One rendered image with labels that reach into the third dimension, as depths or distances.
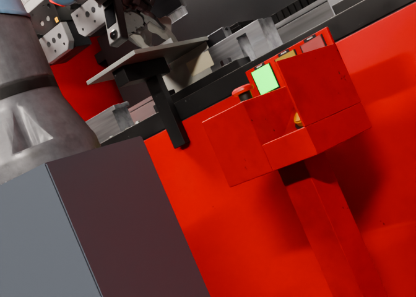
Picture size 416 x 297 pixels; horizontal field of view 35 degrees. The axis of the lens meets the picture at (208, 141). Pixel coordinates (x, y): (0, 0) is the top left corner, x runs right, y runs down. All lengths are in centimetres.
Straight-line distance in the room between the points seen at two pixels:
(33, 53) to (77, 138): 11
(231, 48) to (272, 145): 60
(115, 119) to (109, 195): 119
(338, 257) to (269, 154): 20
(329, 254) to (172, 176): 63
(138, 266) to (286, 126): 47
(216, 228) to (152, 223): 84
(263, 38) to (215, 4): 75
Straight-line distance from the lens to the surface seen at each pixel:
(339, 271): 109
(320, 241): 109
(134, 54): 143
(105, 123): 192
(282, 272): 151
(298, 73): 100
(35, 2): 204
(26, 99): 72
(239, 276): 159
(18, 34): 75
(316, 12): 174
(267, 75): 119
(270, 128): 106
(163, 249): 74
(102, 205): 68
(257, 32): 153
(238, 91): 110
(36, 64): 75
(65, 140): 71
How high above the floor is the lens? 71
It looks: 2 degrees up
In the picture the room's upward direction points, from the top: 23 degrees counter-clockwise
